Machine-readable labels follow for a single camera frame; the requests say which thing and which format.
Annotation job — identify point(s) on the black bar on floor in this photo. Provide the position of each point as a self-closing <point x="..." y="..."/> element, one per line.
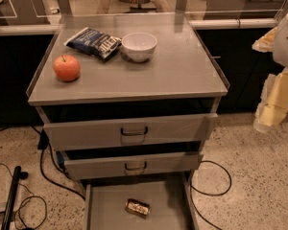
<point x="16" y="176"/>

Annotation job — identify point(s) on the red apple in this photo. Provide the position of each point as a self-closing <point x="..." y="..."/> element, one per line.
<point x="67" y="68"/>

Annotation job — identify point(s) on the office chair in background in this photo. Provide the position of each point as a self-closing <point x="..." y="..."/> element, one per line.
<point x="138" y="6"/>

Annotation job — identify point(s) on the grey drawer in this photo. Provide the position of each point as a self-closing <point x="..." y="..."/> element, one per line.
<point x="169" y="201"/>
<point x="130" y="132"/>
<point x="132" y="165"/>

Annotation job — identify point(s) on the bottom grey drawer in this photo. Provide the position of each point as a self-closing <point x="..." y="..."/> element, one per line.
<point x="169" y="201"/>

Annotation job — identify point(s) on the grey drawer cabinet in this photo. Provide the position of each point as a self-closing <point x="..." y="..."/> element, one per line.
<point x="181" y="78"/>

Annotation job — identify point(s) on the blue chip bag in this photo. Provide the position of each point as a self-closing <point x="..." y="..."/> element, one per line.
<point x="94" y="43"/>

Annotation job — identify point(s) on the white bowl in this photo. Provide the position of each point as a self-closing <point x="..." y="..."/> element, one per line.
<point x="138" y="47"/>

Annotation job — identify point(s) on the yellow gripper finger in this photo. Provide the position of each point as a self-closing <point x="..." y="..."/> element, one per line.
<point x="266" y="42"/>
<point x="273" y="107"/>

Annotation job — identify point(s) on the middle grey drawer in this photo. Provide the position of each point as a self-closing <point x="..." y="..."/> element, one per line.
<point x="132" y="165"/>

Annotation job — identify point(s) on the top grey drawer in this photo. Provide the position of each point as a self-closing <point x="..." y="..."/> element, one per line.
<point x="130" y="132"/>

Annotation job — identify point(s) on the orange soda can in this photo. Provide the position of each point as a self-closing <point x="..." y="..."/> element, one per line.
<point x="137" y="208"/>

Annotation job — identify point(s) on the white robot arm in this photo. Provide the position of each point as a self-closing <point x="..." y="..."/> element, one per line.
<point x="280" y="50"/>

